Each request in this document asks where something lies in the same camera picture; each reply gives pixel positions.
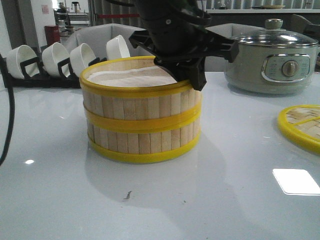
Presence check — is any person in background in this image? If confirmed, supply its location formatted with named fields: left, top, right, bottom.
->
left=56, top=2, right=67, bottom=20

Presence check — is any red barrier belt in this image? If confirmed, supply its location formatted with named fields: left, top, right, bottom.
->
left=93, top=13, right=140, bottom=26

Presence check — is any black dish rack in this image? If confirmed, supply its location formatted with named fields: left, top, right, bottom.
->
left=0, top=56, right=108, bottom=89

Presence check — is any white bowl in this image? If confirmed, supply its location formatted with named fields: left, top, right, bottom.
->
left=106, top=35, right=131, bottom=60
left=42, top=42, right=70, bottom=77
left=70, top=43, right=96, bottom=77
left=6, top=44, right=37, bottom=79

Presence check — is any woven bamboo steamer lid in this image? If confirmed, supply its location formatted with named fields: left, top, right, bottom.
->
left=277, top=104, right=320, bottom=155

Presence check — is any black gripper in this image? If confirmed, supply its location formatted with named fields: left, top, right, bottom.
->
left=129, top=25, right=239, bottom=91

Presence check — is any bamboo steamer tray yellow rim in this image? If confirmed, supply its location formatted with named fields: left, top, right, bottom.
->
left=79, top=56, right=202, bottom=133

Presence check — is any grey electric cooking pot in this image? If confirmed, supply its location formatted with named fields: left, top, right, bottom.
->
left=224, top=18, right=320, bottom=95

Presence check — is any white bowl far right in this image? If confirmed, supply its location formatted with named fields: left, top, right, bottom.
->
left=106, top=35, right=131, bottom=60

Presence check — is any dark counter sideboard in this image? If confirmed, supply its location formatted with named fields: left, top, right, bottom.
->
left=207, top=8, right=320, bottom=29

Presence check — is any white bowl far left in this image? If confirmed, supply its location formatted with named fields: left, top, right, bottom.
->
left=6, top=44, right=37, bottom=79

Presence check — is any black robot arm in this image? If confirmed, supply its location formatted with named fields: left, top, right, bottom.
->
left=112, top=0, right=239, bottom=91

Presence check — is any black cable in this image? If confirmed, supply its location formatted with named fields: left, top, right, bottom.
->
left=0, top=53, right=15, bottom=166

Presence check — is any red cabinet box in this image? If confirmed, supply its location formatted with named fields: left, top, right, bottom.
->
left=44, top=25, right=60, bottom=47

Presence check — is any grey armchair right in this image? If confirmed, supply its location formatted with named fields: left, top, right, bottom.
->
left=204, top=23, right=262, bottom=72

